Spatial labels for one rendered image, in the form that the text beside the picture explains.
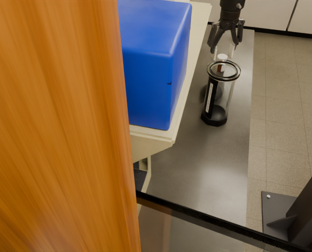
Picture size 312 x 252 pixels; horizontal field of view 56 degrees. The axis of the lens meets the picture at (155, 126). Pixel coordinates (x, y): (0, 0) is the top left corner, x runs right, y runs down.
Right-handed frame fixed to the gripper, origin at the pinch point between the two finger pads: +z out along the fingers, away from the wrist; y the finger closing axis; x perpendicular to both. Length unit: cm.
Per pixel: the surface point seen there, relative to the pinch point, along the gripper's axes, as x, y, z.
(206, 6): -54, -37, -48
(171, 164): -44, -37, 9
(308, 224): -56, 36, 74
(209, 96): -29.3, -19.3, -4.1
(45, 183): -83, -63, -49
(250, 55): 6.7, 19.2, 8.6
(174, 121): -78, -50, -48
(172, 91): -79, -51, -53
